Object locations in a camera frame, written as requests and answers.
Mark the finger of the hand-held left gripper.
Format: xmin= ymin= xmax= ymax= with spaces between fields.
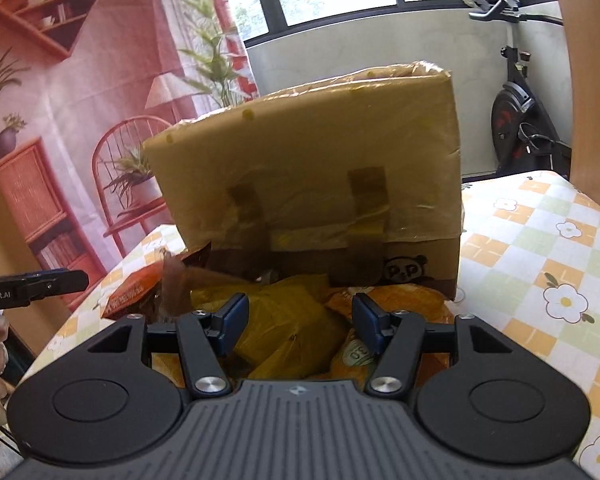
xmin=0 ymin=270 xmax=89 ymax=302

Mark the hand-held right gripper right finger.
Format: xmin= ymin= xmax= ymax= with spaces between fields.
xmin=352 ymin=292 xmax=513 ymax=401

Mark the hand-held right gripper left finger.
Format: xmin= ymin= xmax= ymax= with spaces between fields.
xmin=87 ymin=293 xmax=251 ymax=400

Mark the large yellow snack packet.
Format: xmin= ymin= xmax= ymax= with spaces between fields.
xmin=190 ymin=274 xmax=352 ymax=382

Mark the taped cardboard box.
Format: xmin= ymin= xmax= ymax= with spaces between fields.
xmin=142 ymin=60 xmax=464 ymax=311

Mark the orange brown snack packet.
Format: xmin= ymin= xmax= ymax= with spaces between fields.
xmin=101 ymin=264 xmax=182 ymax=322

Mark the floral checkered tablecloth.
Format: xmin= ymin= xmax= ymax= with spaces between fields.
xmin=17 ymin=170 xmax=600 ymax=480

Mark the black exercise bike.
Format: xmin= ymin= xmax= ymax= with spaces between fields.
xmin=461 ymin=0 xmax=573 ymax=182

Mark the wooden board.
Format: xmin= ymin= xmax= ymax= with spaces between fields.
xmin=550 ymin=0 xmax=600 ymax=198

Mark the printed room wall tapestry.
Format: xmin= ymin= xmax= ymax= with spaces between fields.
xmin=0 ymin=0 xmax=259 ymax=311

